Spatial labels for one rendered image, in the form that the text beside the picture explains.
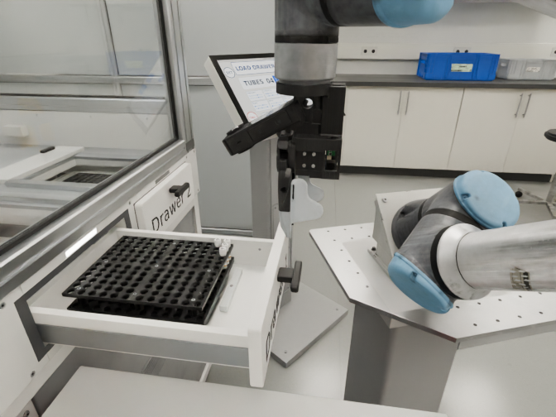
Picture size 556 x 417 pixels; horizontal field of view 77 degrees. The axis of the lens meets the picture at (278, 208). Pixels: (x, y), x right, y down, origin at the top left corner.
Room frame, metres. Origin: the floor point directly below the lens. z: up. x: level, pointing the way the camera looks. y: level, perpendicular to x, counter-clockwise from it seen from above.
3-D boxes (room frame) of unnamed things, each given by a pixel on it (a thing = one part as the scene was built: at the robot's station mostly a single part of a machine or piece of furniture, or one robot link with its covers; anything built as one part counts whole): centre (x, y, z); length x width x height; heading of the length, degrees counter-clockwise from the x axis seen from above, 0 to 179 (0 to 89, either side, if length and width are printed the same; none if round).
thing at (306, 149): (0.46, -0.04, 1.14); 0.09 x 0.08 x 0.12; 82
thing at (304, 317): (1.37, -0.01, 0.51); 0.50 x 0.45 x 1.02; 45
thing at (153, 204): (0.83, 0.28, 0.87); 0.29 x 0.02 x 0.11; 172
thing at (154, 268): (0.50, 0.21, 0.87); 0.22 x 0.18 x 0.06; 82
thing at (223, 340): (0.50, 0.22, 0.86); 0.40 x 0.26 x 0.06; 82
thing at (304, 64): (0.46, -0.03, 1.22); 0.08 x 0.08 x 0.05
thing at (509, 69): (3.53, -2.31, 0.99); 0.40 x 0.31 x 0.17; 82
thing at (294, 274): (0.46, -0.02, 0.91); 0.07 x 0.04 x 0.01; 172
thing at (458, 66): (3.54, -1.66, 1.01); 0.61 x 0.41 x 0.22; 82
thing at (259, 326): (0.47, 0.01, 0.87); 0.29 x 0.02 x 0.11; 172
